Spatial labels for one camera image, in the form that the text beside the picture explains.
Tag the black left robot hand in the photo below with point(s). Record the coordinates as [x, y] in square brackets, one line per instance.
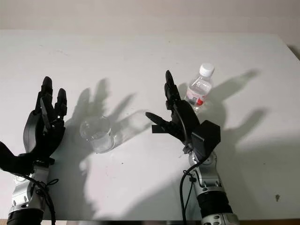
[35, 131]

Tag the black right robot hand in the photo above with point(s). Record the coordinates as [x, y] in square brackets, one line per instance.
[187, 117]

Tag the clear water bottle red label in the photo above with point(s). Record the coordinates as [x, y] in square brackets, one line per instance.
[199, 90]

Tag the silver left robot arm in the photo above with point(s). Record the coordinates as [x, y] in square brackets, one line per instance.
[21, 197]

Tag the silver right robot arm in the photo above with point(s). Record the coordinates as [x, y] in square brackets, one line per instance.
[211, 187]

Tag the clear plastic cup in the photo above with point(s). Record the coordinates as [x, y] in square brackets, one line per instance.
[98, 133]

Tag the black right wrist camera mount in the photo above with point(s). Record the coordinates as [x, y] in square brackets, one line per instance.
[208, 133]

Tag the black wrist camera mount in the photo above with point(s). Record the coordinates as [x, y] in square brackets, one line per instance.
[9, 159]
[208, 133]

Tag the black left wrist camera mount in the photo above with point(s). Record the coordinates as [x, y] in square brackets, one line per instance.
[9, 159]

